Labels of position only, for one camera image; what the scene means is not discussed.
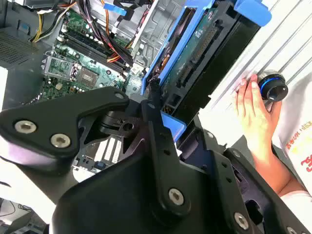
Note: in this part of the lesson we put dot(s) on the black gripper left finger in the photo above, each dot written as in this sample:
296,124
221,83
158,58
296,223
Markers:
48,117

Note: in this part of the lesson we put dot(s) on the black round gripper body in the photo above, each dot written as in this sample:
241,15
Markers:
109,207

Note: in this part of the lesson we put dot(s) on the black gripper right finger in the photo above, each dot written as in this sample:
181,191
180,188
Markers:
224,170

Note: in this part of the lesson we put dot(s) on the hard disk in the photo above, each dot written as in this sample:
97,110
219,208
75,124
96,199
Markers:
192,63

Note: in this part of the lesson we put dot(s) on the person's bare hand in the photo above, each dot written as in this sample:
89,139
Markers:
253,117

